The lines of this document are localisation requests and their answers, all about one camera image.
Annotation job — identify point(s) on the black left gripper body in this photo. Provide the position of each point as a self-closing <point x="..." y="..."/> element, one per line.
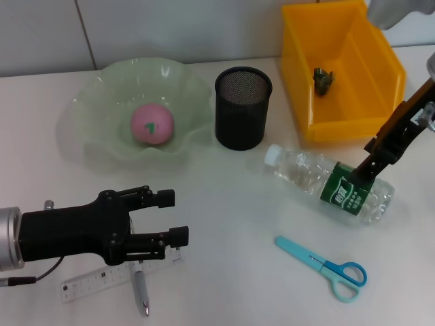
<point x="74" y="231"/>

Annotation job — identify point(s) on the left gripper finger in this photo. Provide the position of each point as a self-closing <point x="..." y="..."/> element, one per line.
<point x="159" y="198"/>
<point x="170" y="239"/>

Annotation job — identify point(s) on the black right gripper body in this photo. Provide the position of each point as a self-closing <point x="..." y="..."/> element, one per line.
<point x="401" y="132"/>

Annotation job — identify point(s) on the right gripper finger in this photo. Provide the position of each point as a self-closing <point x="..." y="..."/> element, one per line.
<point x="364" y="168"/>
<point x="376" y="171"/>

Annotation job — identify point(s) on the clear bottle with green label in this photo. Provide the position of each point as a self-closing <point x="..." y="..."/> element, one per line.
<point x="306" y="173"/>

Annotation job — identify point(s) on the pink peach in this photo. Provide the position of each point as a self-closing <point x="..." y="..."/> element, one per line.
<point x="153" y="124"/>

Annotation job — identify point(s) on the green plastic wrapper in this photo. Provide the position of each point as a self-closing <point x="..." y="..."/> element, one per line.
<point x="323" y="81"/>

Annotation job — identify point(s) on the blue scissors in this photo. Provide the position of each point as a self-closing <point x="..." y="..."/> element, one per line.
<point x="326" y="266"/>

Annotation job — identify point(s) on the transparent plastic ruler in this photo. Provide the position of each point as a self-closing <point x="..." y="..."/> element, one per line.
<point x="88" y="282"/>

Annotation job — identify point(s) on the silver ballpoint pen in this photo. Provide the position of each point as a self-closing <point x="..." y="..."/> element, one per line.
<point x="141" y="288"/>

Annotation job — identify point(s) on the green glass fruit plate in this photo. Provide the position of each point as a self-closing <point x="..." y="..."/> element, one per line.
<point x="102" y="112"/>

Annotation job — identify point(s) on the yellow plastic storage bin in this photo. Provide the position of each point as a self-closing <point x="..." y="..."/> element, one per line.
<point x="357" y="108"/>

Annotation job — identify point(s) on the black mesh cup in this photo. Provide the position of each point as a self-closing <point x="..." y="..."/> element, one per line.
<point x="241" y="112"/>

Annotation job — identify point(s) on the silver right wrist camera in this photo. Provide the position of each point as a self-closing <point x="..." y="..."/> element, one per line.
<point x="391" y="13"/>

